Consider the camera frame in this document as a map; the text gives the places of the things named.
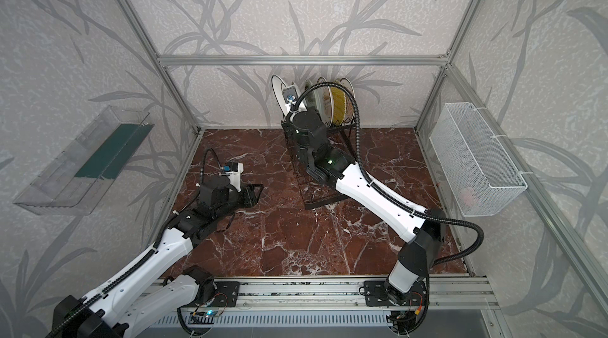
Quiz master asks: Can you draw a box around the small white orange sunburst plate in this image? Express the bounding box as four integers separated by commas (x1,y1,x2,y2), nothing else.
340,78,355,124

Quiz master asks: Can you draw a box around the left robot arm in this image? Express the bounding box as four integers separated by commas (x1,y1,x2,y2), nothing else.
49,162,264,337

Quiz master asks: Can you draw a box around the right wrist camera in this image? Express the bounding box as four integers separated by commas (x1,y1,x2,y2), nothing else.
280,83,301,114

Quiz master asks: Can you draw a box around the black wire dish rack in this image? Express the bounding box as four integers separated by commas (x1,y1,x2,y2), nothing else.
281,106,357,210

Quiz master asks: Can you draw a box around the white wire mesh basket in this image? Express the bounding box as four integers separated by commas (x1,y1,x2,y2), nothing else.
430,102,528,217

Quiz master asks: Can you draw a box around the pink object in basket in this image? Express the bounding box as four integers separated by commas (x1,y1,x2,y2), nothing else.
459,188,480,210

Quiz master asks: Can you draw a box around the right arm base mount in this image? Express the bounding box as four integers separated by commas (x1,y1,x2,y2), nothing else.
359,280,428,309

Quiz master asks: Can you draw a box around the mint green flower plate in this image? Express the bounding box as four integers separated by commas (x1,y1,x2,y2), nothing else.
304,80,323,114

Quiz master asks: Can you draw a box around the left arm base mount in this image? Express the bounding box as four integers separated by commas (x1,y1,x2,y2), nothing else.
188,281,241,308

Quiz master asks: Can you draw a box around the clear plastic wall bin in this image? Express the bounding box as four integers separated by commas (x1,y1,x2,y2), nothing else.
14,106,155,216

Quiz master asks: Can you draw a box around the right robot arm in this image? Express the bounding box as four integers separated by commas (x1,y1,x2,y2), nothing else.
281,82,485,305

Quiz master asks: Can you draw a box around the aluminium front rail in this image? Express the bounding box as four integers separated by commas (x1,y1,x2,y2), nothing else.
142,275,500,313

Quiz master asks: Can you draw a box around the large white orange sunburst plate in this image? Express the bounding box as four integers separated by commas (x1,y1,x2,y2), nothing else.
315,86,334,127

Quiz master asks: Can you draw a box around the white plate grey flower outline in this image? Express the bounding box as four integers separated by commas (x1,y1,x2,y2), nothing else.
271,75,300,116

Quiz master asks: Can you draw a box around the aluminium cage frame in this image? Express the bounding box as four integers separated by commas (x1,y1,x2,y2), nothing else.
115,0,607,313

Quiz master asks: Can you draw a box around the yellow green woven plate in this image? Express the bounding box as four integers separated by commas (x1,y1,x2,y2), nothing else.
330,87,347,126

